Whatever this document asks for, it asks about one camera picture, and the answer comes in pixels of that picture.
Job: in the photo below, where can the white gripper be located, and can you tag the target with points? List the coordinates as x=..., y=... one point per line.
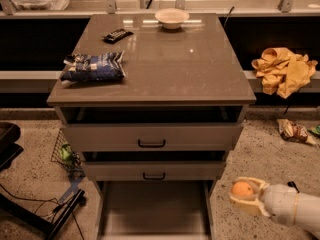
x=278, y=202

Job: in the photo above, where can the orange fruit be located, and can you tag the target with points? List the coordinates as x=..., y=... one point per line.
x=242, y=189

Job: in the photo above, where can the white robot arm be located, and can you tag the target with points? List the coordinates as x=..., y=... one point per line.
x=306, y=211

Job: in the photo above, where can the grey drawer cabinet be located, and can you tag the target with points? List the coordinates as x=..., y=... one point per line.
x=187, y=76

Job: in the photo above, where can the bottom open drawer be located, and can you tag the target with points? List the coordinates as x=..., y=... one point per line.
x=155, y=210

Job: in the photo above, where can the middle grey drawer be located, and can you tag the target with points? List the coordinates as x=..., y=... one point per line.
x=153, y=170

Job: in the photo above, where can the grey drawer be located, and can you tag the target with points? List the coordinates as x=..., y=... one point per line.
x=153, y=170
x=152, y=137

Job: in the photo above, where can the top grey drawer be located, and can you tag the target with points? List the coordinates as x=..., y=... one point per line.
x=152, y=137

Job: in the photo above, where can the black bar right floor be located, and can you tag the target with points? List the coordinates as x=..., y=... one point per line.
x=292, y=184

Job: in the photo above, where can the brown snack wrapper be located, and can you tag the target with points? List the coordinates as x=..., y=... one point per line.
x=293, y=132

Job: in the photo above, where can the green packet right edge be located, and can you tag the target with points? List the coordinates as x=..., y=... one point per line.
x=315, y=130

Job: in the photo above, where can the yellow crumpled cloth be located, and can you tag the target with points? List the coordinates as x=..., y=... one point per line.
x=282, y=71

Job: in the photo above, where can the blue tape strip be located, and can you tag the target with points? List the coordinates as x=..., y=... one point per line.
x=73, y=188

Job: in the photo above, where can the green object in basket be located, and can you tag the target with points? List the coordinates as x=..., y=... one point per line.
x=66, y=153

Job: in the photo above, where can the white ceramic bowl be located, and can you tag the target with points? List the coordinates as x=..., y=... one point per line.
x=171, y=18

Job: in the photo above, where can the blue chip bag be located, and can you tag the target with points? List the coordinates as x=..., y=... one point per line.
x=84, y=67

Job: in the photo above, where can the black remote control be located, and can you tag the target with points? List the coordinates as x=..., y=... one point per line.
x=116, y=35

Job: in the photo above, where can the black stand base left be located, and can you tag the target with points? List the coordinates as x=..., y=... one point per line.
x=48, y=228

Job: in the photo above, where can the wire mesh basket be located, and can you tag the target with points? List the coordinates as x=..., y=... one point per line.
x=70, y=167

